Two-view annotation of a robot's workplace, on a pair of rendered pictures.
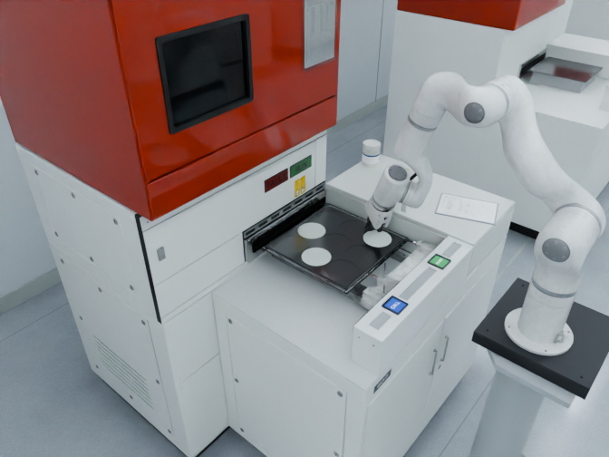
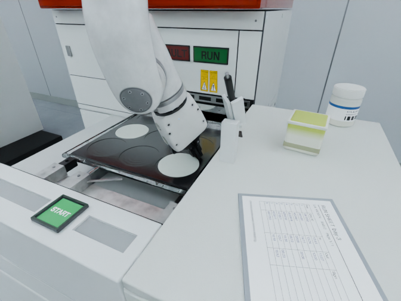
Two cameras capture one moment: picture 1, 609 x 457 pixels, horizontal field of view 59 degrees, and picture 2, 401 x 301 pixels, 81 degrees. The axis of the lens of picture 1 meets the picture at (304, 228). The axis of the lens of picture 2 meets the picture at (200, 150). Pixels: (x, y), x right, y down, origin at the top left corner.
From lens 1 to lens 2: 1.82 m
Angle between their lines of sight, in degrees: 61
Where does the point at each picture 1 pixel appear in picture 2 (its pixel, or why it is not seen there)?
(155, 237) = (64, 33)
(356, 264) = (117, 154)
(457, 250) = (99, 243)
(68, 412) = not seen: hidden behind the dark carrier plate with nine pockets
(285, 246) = (148, 116)
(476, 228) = (203, 283)
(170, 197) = not seen: outside the picture
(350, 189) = (250, 116)
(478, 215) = (280, 285)
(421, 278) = (21, 195)
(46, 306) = not seen: hidden behind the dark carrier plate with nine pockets
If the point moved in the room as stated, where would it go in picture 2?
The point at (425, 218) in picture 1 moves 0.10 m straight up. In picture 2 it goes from (214, 183) to (216, 132)
